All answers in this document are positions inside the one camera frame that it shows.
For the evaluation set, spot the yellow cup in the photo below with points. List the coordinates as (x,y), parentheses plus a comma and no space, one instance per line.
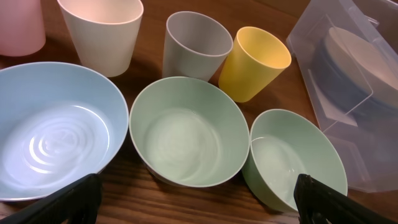
(256,59)

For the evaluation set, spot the cream large bowl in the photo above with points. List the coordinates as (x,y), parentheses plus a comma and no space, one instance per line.
(363,65)

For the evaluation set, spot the clear plastic storage bin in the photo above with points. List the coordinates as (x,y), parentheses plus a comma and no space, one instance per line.
(367,146)

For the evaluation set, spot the mint green small bowl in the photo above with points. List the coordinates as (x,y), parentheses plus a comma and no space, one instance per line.
(188,132)

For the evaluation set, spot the dark blue large bowl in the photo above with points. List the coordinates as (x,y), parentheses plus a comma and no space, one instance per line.
(342,91)

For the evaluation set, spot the light blue small bowl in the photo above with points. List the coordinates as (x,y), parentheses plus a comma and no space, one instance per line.
(59,123)

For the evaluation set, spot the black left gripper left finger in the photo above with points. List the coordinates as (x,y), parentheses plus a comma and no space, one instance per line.
(78,202)

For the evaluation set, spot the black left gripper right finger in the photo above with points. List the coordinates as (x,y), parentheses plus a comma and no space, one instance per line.
(318,203)

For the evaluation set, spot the cream cup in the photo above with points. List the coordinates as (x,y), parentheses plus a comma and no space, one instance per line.
(104,32)

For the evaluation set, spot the pink cup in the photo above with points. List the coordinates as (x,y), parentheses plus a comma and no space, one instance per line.
(22,27)

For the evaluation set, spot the grey cup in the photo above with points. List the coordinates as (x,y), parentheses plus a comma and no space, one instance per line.
(195,45)

